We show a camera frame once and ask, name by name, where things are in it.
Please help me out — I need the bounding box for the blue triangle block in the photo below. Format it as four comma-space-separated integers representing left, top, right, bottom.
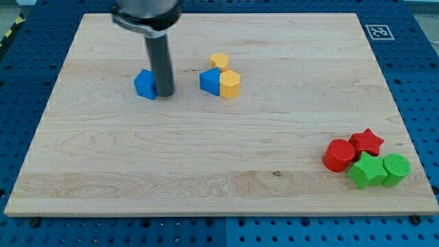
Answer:
199, 67, 220, 96

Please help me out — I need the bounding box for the yellow hexagon block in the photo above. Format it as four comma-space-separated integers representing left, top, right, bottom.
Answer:
219, 70, 241, 99

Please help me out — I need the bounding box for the light wooden board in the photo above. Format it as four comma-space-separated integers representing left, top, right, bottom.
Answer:
5, 13, 438, 217

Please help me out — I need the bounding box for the yellow cylinder block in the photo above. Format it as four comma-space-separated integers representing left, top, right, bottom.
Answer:
209, 53, 230, 73

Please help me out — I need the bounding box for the blue cube block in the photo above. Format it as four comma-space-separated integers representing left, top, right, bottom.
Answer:
134, 69, 157, 99

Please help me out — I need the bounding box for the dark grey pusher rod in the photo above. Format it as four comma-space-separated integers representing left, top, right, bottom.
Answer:
145, 34, 175, 97

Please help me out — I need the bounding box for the red cylinder block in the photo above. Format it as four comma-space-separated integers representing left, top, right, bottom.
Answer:
322, 139, 355, 172

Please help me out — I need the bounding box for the red star block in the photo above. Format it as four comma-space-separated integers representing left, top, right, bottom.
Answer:
348, 128, 384, 159

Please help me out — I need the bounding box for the green star block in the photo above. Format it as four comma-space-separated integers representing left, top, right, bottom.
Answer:
347, 152, 388, 189

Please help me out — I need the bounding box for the green cylinder block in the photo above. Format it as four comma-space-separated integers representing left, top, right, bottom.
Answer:
381, 153, 412, 187

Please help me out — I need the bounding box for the white fiducial marker tag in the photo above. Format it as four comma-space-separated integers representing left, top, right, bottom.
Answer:
366, 24, 394, 40

